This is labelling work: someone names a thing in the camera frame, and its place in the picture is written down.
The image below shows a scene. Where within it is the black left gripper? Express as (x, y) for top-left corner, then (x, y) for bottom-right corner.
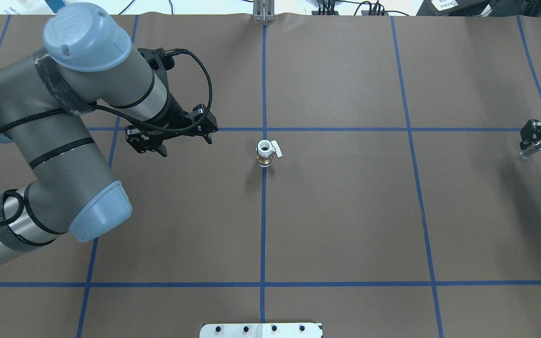
(125, 94), (218, 157)

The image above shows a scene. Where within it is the chrome angle pipe fitting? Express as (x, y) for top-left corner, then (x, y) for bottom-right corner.
(518, 142), (541, 161)

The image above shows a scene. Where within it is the white brass PPR valve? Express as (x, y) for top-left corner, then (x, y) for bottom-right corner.
(256, 139), (283, 168)

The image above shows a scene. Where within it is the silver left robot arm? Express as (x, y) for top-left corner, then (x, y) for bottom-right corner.
(0, 2), (218, 265)

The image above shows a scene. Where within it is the blue toy block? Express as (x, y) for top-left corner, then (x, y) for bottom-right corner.
(45, 0), (67, 14)

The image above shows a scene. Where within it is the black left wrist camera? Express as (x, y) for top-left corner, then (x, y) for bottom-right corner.
(137, 48), (175, 86)

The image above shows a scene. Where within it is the aluminium frame post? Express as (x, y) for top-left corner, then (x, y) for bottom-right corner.
(250, 0), (276, 23)

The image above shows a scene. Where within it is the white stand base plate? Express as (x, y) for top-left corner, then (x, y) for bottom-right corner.
(199, 323), (324, 338)

